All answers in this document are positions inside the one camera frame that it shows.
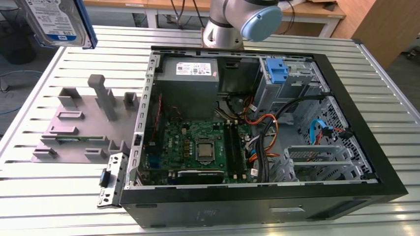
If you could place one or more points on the hard disk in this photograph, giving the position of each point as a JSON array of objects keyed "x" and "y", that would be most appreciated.
[{"x": 55, "y": 22}]

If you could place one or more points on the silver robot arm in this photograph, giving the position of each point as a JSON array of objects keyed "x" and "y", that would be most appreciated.
[{"x": 221, "y": 32}]

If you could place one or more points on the grey metal disk bay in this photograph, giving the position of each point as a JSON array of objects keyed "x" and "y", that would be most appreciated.
[{"x": 322, "y": 148}]

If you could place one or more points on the CPU socket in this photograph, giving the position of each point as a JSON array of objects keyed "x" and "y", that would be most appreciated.
[{"x": 206, "y": 140}]

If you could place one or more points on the grey power supply unit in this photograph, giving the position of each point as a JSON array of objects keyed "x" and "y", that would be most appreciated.
[{"x": 187, "y": 98}]

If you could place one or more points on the green motherboard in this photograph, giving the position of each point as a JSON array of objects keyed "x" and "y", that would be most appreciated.
[{"x": 178, "y": 137}]

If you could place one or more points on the silver CPU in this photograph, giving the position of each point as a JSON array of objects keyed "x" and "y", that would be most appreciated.
[{"x": 206, "y": 150}]

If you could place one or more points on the black RAM slot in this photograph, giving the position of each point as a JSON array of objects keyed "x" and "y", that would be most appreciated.
[{"x": 231, "y": 147}]

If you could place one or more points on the black graphics card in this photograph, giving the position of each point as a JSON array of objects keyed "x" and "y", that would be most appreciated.
[{"x": 201, "y": 175}]

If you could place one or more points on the blue plastic drive latch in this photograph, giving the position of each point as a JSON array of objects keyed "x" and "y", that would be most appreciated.
[{"x": 277, "y": 70}]

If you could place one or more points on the grey optical drive cage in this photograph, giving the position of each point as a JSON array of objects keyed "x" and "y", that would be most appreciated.
[{"x": 295, "y": 81}]

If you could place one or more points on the grey parts rack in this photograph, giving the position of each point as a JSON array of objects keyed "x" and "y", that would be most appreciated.
[{"x": 95, "y": 127}]

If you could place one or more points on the black open PC case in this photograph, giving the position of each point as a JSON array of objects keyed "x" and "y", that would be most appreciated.
[{"x": 250, "y": 211}]

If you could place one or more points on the blue port connector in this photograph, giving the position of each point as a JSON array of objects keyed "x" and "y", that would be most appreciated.
[{"x": 105, "y": 178}]

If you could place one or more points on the green RAM stick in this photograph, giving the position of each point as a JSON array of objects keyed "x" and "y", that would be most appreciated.
[{"x": 79, "y": 140}]

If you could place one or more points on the wooden cabinet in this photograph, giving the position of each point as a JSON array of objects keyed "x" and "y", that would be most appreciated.
[{"x": 387, "y": 29}]

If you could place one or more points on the black mesh bin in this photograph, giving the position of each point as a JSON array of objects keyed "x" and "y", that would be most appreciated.
[{"x": 17, "y": 49}]

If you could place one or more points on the black chair base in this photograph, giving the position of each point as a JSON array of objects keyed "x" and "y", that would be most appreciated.
[{"x": 414, "y": 52}]

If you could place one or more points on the wooden desk white frame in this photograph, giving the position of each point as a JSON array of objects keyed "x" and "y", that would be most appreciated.
[
  {"x": 315, "y": 12},
  {"x": 115, "y": 3}
]

